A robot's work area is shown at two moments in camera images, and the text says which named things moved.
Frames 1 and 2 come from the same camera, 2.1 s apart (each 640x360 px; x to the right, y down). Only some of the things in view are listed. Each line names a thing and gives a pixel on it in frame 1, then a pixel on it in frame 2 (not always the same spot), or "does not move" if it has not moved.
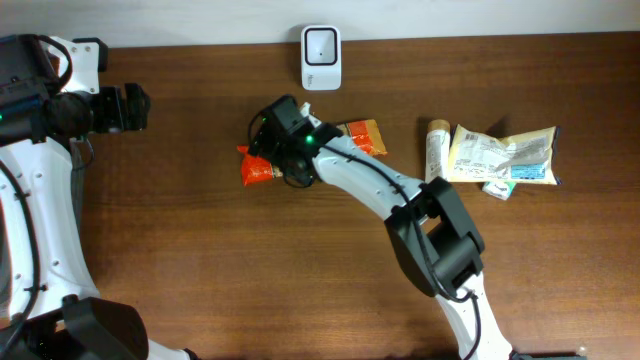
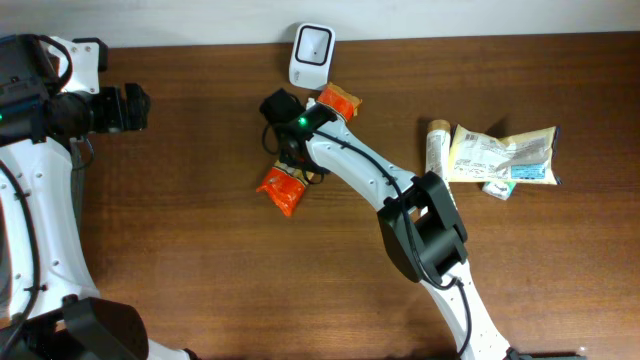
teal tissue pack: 500,189 does not move
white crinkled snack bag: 531,157 does not move
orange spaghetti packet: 366,136 -> 286,184
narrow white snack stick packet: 437,156 does not move
